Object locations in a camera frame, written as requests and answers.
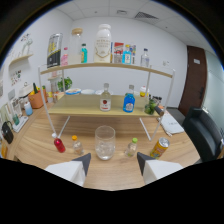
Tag yellow drink can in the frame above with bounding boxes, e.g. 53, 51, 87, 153
149, 136, 171, 160

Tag clear bottle orange cap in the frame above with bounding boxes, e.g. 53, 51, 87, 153
71, 134, 85, 156

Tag small red liquid bottle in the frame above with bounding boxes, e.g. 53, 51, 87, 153
51, 132, 67, 154

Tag clear bottle green cap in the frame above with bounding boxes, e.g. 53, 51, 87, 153
124, 137, 139, 158

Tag blue white cup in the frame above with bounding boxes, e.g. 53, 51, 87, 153
23, 101, 34, 117

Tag small green cup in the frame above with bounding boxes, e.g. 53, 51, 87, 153
12, 113, 20, 126

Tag clear drinking glass with ice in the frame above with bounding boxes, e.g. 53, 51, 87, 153
94, 125, 117, 161

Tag black armchair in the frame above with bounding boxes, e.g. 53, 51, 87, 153
182, 106, 224, 163

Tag glass jar of limes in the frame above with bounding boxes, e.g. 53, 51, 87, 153
143, 98, 165, 117

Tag white tray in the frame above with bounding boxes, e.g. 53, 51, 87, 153
12, 114, 30, 134

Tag blue liquid bottle silver cap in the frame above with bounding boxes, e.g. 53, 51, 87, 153
122, 84, 136, 114

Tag black handbag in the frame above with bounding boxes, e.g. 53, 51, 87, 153
0, 120, 15, 145

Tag clear bottle red label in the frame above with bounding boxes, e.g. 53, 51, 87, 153
99, 82, 112, 112

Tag orange storage basket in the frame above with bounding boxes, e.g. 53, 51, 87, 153
28, 88, 48, 109

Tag green potted plant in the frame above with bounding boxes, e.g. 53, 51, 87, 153
57, 76, 73, 92

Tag white countertop appliance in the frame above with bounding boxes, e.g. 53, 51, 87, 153
19, 82, 34, 98

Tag brown wooden door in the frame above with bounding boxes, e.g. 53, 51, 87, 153
177, 45, 205, 117

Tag small pink bottle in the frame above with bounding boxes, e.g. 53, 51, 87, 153
60, 46, 69, 67

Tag small teal bottle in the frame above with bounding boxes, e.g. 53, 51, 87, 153
80, 43, 89, 64

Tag black silver foil bag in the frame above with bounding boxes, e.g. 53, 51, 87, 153
46, 32, 64, 69

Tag tall glass jar wooden lid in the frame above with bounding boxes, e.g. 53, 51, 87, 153
68, 27, 84, 65

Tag large white bottle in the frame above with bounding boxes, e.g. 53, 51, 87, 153
93, 23, 113, 64

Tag clear glass vase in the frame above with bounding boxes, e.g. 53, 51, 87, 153
20, 33, 34, 56

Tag large ceiling air vent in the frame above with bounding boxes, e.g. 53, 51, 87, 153
134, 11, 159, 20

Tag white frame wooden shelf rack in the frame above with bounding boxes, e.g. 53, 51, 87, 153
37, 61, 177, 143

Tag white photo frame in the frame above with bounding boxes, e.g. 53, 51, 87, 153
9, 98, 23, 116

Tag small wall pictures cluster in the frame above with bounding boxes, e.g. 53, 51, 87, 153
9, 69, 23, 87

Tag grey print wall sheet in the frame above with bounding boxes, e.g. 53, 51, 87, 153
113, 53, 124, 64

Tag wooden wall shelf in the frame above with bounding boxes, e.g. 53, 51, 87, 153
8, 53, 34, 68

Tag red white wall poster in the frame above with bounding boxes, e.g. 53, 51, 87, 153
113, 42, 125, 54

